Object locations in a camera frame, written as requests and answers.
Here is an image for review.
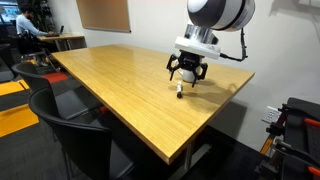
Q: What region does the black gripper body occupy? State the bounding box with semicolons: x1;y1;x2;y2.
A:
178;51;201;71

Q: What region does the white marker with dark cap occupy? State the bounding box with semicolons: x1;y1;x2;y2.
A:
177;81;182;98

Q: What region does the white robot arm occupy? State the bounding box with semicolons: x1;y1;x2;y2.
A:
166;0;255;85

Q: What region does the white ceramic mug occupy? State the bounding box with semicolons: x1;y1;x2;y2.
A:
178;68;195;83

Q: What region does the wooden table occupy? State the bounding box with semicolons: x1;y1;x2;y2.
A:
54;44;254;164

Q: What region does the cork pin board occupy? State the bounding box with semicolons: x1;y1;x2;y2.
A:
76;0;131;32

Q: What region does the far black chair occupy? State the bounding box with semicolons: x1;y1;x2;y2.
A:
12;63;102;120

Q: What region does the black chair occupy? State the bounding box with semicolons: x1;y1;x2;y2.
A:
28;88;135;180
12;63;102;120

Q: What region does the small wooden desk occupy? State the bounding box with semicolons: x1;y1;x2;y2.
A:
38;33;83;51

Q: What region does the black laptop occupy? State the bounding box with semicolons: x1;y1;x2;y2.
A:
47;25;65;37

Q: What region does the near black chair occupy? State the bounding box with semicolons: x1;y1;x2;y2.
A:
28;88;135;180

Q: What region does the black robot mounting stand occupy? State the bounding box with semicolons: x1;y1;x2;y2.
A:
256;97;320;180

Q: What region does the seated person in blue shirt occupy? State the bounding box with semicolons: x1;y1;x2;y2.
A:
16;5;52;38

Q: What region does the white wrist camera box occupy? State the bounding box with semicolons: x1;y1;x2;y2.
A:
175;37;221;59

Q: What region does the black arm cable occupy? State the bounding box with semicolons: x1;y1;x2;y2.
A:
219;27;249;63

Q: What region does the white wall power outlet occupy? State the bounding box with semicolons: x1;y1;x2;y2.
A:
262;106;281;124

